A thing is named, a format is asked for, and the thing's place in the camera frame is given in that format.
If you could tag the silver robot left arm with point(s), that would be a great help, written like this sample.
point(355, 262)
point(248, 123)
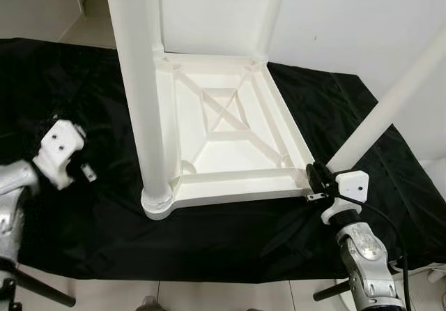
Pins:
point(10, 199)

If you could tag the black table cloth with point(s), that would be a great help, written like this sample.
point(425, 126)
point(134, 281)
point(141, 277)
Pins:
point(244, 241)

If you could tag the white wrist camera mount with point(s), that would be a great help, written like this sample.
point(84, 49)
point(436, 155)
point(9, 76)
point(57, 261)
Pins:
point(352, 185)
point(59, 143)

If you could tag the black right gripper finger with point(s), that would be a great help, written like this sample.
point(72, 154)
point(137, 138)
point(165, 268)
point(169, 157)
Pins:
point(319, 174)

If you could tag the white metal frame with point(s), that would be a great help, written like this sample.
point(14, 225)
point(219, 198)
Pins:
point(428, 269)

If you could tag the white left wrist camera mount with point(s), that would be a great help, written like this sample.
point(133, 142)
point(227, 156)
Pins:
point(59, 143)

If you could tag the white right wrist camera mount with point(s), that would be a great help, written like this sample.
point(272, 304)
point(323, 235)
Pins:
point(352, 185)

